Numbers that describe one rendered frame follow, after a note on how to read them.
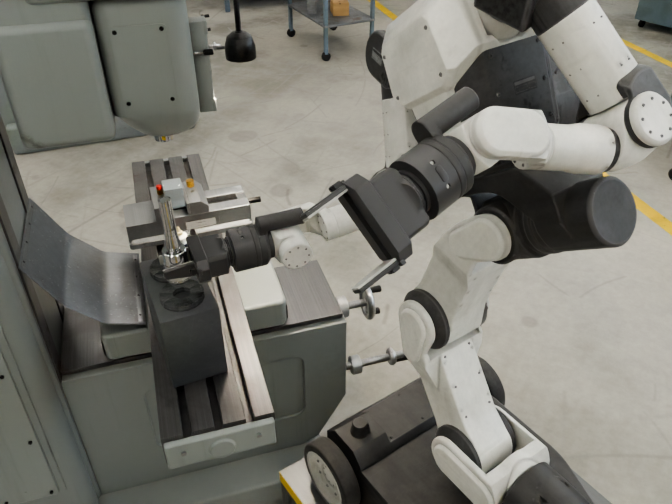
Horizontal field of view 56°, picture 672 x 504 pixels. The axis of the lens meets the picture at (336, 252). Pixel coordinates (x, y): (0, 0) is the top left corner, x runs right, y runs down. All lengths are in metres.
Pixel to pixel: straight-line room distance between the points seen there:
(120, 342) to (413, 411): 0.80
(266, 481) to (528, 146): 1.54
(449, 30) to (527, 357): 1.99
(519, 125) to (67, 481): 1.62
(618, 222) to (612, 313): 2.14
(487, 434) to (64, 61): 1.21
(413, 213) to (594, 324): 2.39
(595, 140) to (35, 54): 1.03
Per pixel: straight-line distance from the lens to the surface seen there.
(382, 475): 1.69
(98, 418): 1.95
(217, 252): 1.26
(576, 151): 0.94
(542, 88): 1.14
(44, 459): 1.96
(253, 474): 2.16
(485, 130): 0.82
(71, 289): 1.73
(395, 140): 1.35
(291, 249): 1.27
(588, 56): 1.01
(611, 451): 2.64
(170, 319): 1.30
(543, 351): 2.91
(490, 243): 1.15
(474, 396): 1.56
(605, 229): 1.06
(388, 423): 1.76
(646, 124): 0.99
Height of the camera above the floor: 1.96
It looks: 36 degrees down
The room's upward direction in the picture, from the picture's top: straight up
